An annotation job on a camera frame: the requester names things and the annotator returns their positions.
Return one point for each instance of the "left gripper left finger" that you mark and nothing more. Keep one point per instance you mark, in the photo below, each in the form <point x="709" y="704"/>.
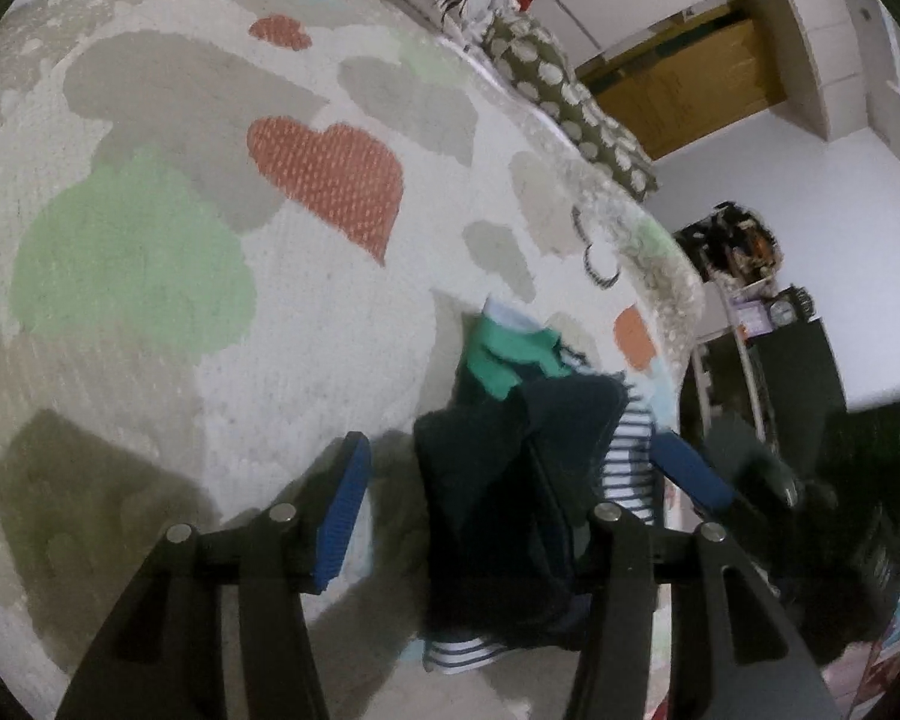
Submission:
<point x="212" y="626"/>

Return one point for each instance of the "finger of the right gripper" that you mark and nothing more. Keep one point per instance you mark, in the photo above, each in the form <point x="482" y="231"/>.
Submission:
<point x="684" y="466"/>

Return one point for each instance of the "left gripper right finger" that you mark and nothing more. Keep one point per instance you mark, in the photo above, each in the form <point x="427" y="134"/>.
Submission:
<point x="734" y="652"/>

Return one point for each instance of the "dark striped pants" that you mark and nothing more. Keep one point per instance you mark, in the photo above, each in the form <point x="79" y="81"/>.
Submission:
<point x="534" y="439"/>

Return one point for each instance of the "white shelf cabinet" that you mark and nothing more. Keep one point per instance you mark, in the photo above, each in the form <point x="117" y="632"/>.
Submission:
<point x="721" y="366"/>

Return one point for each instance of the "desk clock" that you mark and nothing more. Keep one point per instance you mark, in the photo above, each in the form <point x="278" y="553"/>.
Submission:
<point x="791" y="305"/>

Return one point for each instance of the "cluttered shoe rack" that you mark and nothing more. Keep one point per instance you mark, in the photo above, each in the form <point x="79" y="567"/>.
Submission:
<point x="731" y="243"/>

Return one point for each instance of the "wooden door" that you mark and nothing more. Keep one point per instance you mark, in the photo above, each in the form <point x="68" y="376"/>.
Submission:
<point x="692" y="80"/>

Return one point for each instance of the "olive dotted pillow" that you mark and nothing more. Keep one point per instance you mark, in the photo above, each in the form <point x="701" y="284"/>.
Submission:
<point x="530" y="58"/>

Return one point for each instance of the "heart pattern quilt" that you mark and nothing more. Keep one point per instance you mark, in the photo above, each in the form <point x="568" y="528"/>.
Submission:
<point x="232" y="231"/>

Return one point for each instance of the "small picture frame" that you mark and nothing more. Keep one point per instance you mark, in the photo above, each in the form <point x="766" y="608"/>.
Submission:
<point x="752" y="317"/>

